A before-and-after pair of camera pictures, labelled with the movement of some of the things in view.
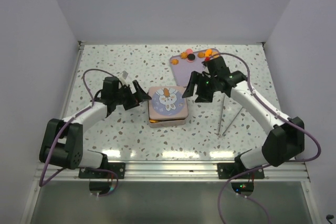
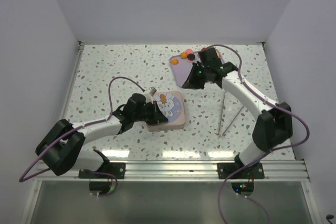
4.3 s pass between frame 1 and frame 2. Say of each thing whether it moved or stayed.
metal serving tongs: stayed
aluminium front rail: stayed
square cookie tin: moved
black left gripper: moved
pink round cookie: stayed
